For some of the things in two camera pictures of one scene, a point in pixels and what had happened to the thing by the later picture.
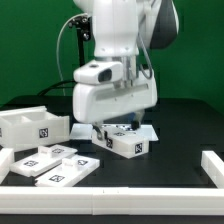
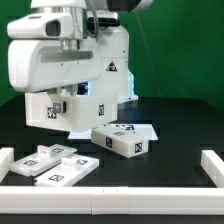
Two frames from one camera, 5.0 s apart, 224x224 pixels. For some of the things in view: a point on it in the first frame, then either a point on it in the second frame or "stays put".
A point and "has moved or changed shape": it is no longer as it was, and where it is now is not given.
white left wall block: [6, 161] stays put
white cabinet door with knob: [70, 173] stays put
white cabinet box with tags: [122, 140] stays put
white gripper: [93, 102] → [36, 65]
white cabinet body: [32, 127] has moved or changed shape
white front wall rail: [107, 200] stays put
